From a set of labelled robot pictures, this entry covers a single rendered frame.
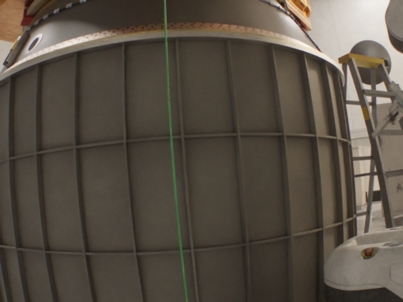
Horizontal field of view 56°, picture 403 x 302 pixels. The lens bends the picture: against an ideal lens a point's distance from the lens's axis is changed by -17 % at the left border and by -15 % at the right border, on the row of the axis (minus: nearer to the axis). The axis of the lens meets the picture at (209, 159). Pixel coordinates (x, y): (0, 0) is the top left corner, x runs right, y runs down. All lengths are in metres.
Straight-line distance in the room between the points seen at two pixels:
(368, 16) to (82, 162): 9.00
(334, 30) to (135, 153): 8.84
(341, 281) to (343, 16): 9.13
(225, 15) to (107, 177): 0.80
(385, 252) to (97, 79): 1.15
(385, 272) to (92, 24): 1.42
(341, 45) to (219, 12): 8.24
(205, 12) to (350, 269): 1.13
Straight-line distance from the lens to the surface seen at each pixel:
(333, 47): 9.98
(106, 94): 1.57
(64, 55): 1.65
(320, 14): 10.32
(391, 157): 5.35
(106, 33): 1.66
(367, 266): 1.28
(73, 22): 1.86
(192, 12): 1.75
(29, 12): 2.46
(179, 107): 1.51
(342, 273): 1.32
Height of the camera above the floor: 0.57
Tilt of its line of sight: 5 degrees up
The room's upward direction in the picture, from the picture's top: 5 degrees counter-clockwise
